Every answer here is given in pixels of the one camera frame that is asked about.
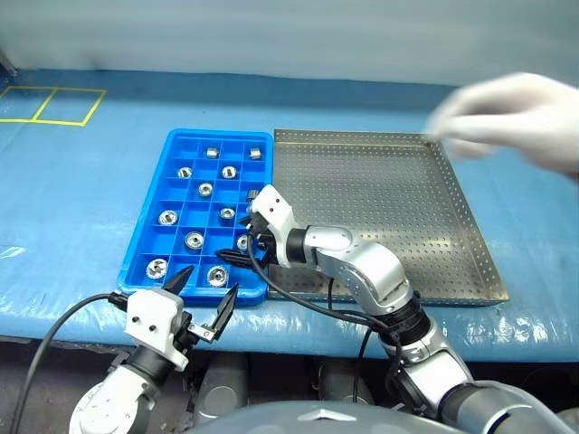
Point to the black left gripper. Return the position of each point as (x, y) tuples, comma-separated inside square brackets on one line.
[(189, 336)]

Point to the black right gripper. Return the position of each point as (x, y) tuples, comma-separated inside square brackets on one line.
[(262, 235)]

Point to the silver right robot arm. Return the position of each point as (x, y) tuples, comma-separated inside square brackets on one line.
[(362, 271)]

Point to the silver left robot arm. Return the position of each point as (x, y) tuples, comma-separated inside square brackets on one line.
[(113, 398)]

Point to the blue compartment tray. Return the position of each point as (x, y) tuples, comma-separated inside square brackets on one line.
[(149, 235)]

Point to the white gloved hand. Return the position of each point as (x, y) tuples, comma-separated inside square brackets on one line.
[(520, 117)]

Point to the dark grey rounded cylinder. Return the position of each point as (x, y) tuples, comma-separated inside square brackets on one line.
[(224, 384), (337, 380)]

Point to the perforated metal tray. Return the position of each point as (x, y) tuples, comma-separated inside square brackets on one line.
[(384, 203)]

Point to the grey robot torso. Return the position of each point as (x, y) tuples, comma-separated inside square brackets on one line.
[(316, 420)]

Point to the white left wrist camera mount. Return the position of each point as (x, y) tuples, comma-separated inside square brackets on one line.
[(151, 321)]

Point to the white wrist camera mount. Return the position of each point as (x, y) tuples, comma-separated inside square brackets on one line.
[(276, 212), (151, 321)]

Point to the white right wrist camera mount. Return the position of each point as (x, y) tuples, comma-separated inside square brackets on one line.
[(276, 212)]

